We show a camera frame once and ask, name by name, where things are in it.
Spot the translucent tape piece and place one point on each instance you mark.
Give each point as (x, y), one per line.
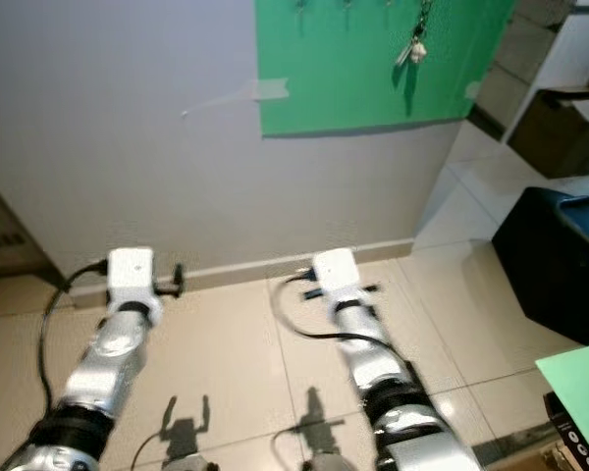
(472, 89)
(272, 89)

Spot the grey robot leg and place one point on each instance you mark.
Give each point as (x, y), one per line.
(326, 462)
(188, 463)

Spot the black angular bin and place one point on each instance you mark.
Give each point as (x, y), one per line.
(540, 265)

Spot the grey right robot leg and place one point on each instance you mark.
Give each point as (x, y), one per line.
(326, 462)

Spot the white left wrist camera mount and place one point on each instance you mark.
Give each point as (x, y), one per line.
(131, 273)

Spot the open brown cardboard box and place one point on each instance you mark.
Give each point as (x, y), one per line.
(555, 132)

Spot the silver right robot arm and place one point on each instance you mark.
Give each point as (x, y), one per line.
(373, 363)

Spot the black flat box with dots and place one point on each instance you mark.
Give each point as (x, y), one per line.
(574, 437)

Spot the green board with hooks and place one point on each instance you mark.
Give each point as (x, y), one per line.
(344, 59)

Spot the grey left robot leg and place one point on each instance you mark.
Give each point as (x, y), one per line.
(188, 463)

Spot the green corrugated plastic sheet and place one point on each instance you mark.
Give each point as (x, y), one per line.
(579, 388)

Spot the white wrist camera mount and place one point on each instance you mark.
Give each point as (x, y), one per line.
(131, 273)
(337, 273)

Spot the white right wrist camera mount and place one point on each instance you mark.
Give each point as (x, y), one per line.
(337, 273)

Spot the silver key bunch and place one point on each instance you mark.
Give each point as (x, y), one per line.
(417, 49)

